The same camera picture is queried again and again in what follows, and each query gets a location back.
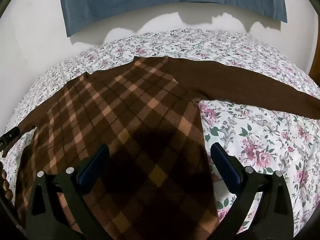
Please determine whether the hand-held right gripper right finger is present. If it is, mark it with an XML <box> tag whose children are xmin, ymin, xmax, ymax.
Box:
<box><xmin>211</xmin><ymin>142</ymin><xmax>294</xmax><ymax>240</ymax></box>

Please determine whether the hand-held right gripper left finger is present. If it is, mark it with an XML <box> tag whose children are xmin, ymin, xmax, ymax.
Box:
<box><xmin>26</xmin><ymin>144</ymin><xmax>110</xmax><ymax>240</ymax></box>

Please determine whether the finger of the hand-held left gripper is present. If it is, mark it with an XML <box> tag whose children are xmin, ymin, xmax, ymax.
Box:
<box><xmin>0</xmin><ymin>126</ymin><xmax>21</xmax><ymax>156</ymax></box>

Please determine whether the brown plaid sweater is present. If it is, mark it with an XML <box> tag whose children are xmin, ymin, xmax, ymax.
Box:
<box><xmin>15</xmin><ymin>56</ymin><xmax>320</xmax><ymax>240</ymax></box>

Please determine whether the person's left hand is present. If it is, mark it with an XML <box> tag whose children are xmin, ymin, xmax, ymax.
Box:
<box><xmin>0</xmin><ymin>162</ymin><xmax>13</xmax><ymax>201</ymax></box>

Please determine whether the floral bed sheet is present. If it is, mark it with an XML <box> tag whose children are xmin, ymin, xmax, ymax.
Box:
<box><xmin>5</xmin><ymin>27</ymin><xmax>320</xmax><ymax>235</ymax></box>

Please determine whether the wooden furniture edge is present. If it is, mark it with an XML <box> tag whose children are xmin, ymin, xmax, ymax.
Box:
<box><xmin>308</xmin><ymin>46</ymin><xmax>320</xmax><ymax>82</ymax></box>

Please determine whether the blue curtain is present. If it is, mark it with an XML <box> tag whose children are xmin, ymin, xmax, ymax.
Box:
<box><xmin>58</xmin><ymin>0</ymin><xmax>288</xmax><ymax>38</ymax></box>

